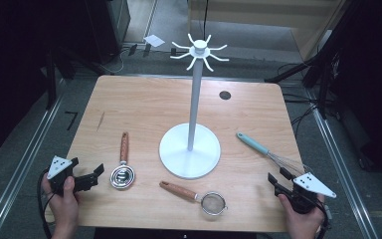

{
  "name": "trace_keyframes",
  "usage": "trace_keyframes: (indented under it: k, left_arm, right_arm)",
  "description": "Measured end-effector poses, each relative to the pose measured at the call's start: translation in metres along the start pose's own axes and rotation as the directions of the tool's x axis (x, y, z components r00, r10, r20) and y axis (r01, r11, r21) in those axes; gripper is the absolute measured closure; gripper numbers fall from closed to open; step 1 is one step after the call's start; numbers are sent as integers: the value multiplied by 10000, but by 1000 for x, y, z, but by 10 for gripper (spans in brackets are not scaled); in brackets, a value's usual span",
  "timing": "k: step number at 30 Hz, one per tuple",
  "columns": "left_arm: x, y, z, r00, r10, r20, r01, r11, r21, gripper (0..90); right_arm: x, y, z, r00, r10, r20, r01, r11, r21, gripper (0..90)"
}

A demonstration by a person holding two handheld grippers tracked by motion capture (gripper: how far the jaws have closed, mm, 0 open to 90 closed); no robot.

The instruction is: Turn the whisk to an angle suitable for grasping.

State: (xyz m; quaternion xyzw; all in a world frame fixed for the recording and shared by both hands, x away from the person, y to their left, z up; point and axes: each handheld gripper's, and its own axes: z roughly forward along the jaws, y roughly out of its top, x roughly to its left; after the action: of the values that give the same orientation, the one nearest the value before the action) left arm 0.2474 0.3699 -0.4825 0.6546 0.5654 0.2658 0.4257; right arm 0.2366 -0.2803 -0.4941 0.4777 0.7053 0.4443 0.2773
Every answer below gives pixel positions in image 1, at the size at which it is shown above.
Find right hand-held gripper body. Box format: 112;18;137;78
275;172;338;215

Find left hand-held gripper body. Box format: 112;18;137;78
47;154;99;195

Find steel scoop with wooden handle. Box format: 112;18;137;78
109;131;136;191

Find whisk with teal handle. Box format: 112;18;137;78
236;131;312;177

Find mesh strainer with wooden handle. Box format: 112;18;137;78
159;180;229;217

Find white utensil rack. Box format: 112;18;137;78
158;33;231;180

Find person's right hand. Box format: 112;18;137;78
277;193;326;234

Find person's left hand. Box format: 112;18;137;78
42;176;81;230

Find black stand legs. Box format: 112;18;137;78
264;54;334;119

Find black cabinet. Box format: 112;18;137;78
85;0;131;65

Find white paper sheet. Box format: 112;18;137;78
142;34;166;48

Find light wooden desk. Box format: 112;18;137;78
187;0;350;62

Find aluminium floor rail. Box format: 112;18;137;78
306;89;381;239
0;94;66;239

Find right hand-held gripper cable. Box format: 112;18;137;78
313;198;332;239

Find hand-held gripper cable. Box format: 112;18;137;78
313;198;332;239
37;168;53;239

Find left hand-held gripper cable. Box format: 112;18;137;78
37;168;53;239

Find black floor cables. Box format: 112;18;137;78
281;92;322;137

